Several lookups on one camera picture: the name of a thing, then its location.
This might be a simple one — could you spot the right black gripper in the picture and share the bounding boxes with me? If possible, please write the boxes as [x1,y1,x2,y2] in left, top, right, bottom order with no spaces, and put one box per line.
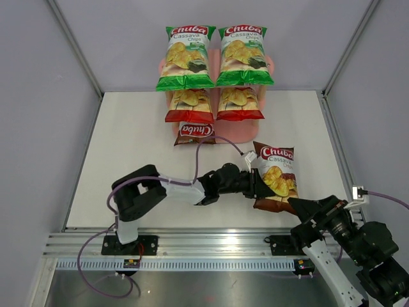
[288,193,367,263]

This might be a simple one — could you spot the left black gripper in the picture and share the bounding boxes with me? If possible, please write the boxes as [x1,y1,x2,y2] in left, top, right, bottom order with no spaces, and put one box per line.
[218,168,274,199]

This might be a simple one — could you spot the brown Chuba chips bag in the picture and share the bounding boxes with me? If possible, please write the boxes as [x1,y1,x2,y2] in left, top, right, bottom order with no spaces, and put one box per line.
[174,122,215,146]
[253,141,298,216]

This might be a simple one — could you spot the red Chuba chips bag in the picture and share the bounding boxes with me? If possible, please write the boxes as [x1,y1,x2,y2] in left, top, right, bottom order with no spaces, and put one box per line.
[217,87,265,122]
[165,89,214,123]

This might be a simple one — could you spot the green Chuba chips bag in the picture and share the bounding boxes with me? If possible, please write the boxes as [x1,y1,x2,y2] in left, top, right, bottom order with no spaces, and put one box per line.
[216,24,274,86]
[156,24,215,91]

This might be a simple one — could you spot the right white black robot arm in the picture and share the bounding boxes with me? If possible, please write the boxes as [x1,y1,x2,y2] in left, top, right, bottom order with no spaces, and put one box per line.
[288,196,408,306]

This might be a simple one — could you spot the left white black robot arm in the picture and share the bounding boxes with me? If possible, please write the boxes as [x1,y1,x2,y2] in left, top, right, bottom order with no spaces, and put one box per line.
[107,163,274,255]

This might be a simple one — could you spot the pink three-tier wooden shelf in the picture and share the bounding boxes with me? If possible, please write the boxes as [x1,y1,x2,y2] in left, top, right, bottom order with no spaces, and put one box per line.
[158,48,275,145]

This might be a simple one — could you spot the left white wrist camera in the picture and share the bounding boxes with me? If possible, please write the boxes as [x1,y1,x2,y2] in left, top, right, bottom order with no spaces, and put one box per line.
[241,150,257,171]

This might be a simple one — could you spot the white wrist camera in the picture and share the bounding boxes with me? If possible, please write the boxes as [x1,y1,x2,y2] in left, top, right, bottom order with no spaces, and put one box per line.
[344,185,369,210]
[241,150,257,171]

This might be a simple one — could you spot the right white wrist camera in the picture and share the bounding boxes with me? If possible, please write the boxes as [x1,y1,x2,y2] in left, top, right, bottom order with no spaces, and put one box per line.
[344,185,369,210]

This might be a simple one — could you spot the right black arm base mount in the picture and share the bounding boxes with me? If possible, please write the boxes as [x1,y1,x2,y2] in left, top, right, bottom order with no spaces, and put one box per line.
[264,235,305,256]

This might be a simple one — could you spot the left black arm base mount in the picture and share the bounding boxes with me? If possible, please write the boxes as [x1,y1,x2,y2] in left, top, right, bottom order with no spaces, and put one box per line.
[101,235,158,256]

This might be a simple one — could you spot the white slotted cable duct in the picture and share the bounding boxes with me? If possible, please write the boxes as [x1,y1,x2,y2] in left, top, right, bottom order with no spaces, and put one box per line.
[56,258,295,272]

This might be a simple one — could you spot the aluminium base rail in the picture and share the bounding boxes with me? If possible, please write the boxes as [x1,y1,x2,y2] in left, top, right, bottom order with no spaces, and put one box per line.
[42,228,290,259]

